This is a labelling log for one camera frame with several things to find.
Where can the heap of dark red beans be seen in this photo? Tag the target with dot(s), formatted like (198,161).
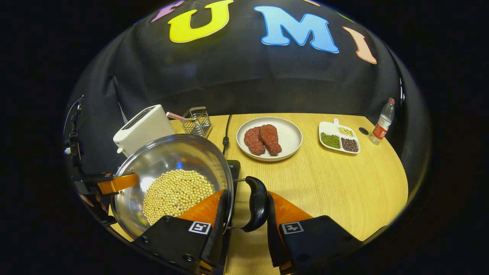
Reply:
(350,145)

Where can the white toaster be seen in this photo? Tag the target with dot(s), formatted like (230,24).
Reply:
(147,128)

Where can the black backdrop cloth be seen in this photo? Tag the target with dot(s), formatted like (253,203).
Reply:
(229,76)

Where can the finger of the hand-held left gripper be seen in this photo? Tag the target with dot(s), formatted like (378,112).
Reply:
(118,184)

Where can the heap of green beans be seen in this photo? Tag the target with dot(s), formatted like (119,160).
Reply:
(330,140)

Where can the heap of yellow beans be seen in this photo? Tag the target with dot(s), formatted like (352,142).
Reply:
(346,131)

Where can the clear water bottle red label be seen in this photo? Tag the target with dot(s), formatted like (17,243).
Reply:
(382,126)

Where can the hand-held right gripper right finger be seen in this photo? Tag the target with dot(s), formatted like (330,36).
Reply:
(273,244)

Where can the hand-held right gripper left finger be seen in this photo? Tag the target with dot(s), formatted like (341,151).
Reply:
(218,236)

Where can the red meat slice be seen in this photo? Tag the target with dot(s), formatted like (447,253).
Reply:
(271,138)
(254,141)

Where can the black induction cooktop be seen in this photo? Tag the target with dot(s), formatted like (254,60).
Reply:
(234,168)

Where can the pink striped stick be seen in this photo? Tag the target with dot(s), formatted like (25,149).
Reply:
(176,116)

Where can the white divided dish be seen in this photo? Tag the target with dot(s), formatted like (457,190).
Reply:
(327,126)

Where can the pile of soybeans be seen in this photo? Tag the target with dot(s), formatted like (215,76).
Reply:
(175,194)

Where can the round white plate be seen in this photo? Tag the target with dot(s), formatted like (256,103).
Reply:
(290,133)

